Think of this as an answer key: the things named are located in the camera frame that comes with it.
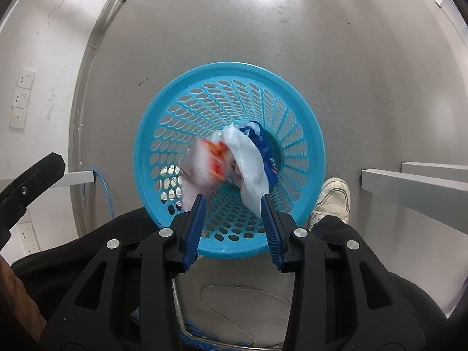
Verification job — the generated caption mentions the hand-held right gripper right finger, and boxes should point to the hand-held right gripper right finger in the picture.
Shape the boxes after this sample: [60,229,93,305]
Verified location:
[260,194,445,351]

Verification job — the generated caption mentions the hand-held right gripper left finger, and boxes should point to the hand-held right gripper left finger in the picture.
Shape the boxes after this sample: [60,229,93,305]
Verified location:
[42,194,207,351]

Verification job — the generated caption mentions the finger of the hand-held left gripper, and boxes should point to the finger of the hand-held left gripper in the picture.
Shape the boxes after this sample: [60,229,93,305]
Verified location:
[0,152,67,249]

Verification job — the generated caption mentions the white translucent plastic bag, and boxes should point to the white translucent plastic bag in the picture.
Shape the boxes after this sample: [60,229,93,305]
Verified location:
[218,124,270,214]

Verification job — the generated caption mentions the orange white packet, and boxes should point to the orange white packet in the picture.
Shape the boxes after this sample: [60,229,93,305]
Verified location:
[181,135,238,213]

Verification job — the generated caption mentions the blue plastic packaging bag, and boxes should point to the blue plastic packaging bag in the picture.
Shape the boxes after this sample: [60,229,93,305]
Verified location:
[238,121,280,187]

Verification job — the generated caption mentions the blue plastic mesh basket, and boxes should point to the blue plastic mesh basket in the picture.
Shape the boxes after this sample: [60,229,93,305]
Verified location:
[132,61,326,260]

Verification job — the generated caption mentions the person's left forearm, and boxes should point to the person's left forearm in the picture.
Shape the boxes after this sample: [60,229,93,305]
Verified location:
[0,256,48,341]

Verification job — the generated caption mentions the white sneaker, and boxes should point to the white sneaker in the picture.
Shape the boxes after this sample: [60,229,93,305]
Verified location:
[309,177,352,231]

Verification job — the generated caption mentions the person's black trousers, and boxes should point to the person's black trousers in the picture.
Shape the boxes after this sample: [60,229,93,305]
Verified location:
[11,207,451,351]

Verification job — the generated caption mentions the white wall socket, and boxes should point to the white wall socket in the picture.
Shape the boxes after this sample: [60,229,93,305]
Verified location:
[13,88,32,110]
[18,222,39,255]
[18,68,36,90]
[10,107,28,130]

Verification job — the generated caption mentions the thin white cable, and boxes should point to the thin white cable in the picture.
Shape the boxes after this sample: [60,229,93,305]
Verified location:
[201,284,294,339]

